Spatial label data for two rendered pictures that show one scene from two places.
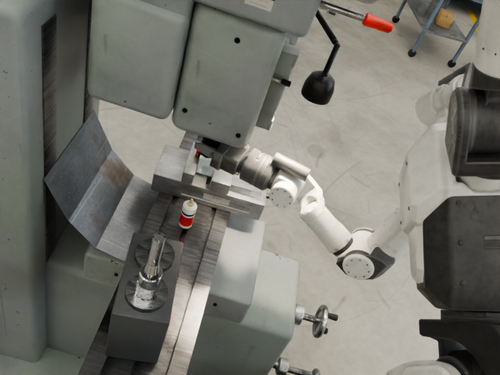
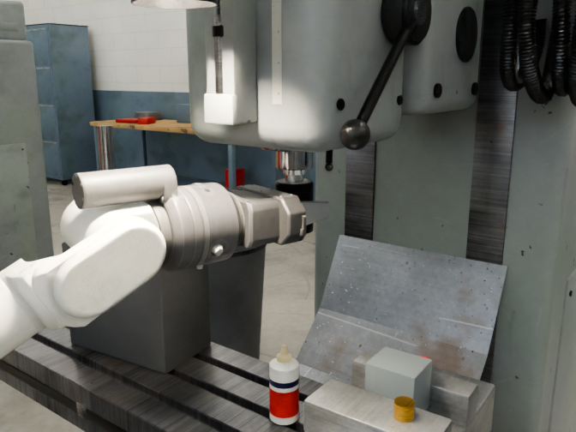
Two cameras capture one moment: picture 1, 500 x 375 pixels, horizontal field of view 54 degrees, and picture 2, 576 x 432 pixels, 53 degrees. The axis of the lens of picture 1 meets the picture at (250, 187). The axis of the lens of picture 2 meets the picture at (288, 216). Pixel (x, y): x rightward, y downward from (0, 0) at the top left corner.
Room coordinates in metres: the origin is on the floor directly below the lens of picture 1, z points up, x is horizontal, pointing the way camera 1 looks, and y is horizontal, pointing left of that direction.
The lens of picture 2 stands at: (1.45, -0.38, 1.39)
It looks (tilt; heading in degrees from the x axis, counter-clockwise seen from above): 14 degrees down; 132
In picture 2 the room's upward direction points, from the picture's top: straight up
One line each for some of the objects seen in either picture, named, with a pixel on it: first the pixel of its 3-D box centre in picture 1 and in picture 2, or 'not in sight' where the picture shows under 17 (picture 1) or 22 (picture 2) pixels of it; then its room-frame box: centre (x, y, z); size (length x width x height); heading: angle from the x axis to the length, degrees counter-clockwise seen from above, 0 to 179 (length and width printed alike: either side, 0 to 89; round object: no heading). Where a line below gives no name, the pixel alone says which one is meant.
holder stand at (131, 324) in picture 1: (145, 296); (137, 291); (0.63, 0.13, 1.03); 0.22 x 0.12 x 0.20; 12
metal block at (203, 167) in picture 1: (207, 161); (398, 385); (1.14, 0.15, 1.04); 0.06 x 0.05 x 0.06; 7
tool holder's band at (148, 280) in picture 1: (150, 273); not in sight; (0.58, 0.12, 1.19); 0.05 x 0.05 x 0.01
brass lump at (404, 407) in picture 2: not in sight; (404, 409); (1.17, 0.10, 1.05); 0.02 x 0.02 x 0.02
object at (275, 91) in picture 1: (275, 88); (229, 16); (1.00, 0.03, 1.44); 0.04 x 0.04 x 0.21; 5
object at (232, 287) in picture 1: (180, 248); not in sight; (0.99, 0.14, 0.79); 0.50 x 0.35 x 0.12; 95
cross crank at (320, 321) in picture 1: (310, 318); not in sight; (1.03, -0.36, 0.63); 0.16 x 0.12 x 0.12; 95
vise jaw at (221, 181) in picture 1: (223, 171); (375, 425); (1.14, 0.09, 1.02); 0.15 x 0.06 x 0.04; 7
